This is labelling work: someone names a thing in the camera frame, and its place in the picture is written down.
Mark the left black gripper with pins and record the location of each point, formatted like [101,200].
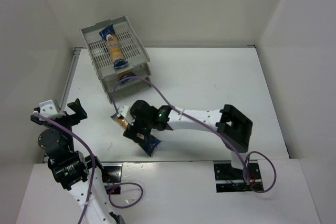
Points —
[64,117]

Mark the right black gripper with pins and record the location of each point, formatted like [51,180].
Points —
[137,131]

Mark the grey tray shelf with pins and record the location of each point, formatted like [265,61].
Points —
[133,51]

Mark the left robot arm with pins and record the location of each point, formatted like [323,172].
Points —
[80,175]

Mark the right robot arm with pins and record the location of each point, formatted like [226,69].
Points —
[232,126]

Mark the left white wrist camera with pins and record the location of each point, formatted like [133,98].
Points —
[50,109]

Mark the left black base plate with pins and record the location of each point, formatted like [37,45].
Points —
[111,176]

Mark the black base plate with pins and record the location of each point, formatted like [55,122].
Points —
[229,180]
[111,176]

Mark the aluminium rail left edge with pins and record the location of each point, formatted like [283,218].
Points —
[70,75]

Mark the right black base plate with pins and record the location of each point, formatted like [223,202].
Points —
[229,180]

